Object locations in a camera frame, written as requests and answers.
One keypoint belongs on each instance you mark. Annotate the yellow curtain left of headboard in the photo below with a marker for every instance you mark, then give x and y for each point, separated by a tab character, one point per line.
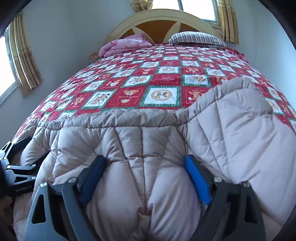
141	5

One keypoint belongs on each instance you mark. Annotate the yellow curtain right of headboard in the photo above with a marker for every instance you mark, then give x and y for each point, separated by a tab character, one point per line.
228	20

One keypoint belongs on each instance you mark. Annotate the yellow side window curtain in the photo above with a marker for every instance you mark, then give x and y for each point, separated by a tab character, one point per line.
25	67

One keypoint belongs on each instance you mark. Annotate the pink folded blanket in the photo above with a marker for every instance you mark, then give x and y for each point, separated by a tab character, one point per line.
119	46

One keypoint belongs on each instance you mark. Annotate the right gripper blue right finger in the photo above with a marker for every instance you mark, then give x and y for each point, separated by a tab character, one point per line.
229	211

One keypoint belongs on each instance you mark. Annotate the headboard wall window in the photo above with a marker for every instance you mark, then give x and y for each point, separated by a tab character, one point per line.
207	10

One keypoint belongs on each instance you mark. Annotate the yellow curtain of headboard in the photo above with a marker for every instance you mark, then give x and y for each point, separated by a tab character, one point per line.
141	5
228	20

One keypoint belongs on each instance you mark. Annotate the striped pillow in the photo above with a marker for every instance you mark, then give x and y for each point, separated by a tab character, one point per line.
191	37

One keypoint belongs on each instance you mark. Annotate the side wall window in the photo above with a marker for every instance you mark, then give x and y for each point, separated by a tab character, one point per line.
8	80

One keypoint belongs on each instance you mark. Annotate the cream and brown headboard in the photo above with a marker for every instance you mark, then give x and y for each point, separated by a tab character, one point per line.
158	25

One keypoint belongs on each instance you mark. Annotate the red patchwork bear bedspread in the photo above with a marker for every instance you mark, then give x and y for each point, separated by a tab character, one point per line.
163	76

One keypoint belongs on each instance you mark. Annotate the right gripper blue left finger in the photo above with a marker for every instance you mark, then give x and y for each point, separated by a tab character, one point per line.
58	211

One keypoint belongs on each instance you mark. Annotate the beige quilted down jacket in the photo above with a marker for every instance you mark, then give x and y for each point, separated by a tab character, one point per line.
145	192

